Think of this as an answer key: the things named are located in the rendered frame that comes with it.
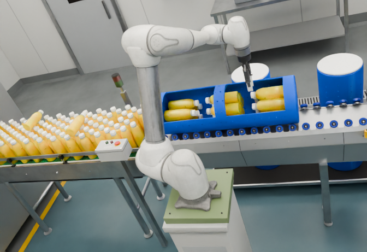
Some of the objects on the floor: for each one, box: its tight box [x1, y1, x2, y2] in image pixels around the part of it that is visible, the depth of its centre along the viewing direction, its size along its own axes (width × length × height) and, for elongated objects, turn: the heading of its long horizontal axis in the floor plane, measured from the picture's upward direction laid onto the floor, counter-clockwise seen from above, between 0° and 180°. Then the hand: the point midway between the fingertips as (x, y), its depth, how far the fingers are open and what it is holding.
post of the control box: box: [115, 160, 168, 247], centre depth 248 cm, size 4×4×100 cm
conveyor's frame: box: [0, 157, 165, 238], centre depth 296 cm, size 48×164×90 cm, turn 99°
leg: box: [319, 163, 333, 226], centre depth 232 cm, size 6×6×63 cm
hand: (249, 83), depth 200 cm, fingers open, 5 cm apart
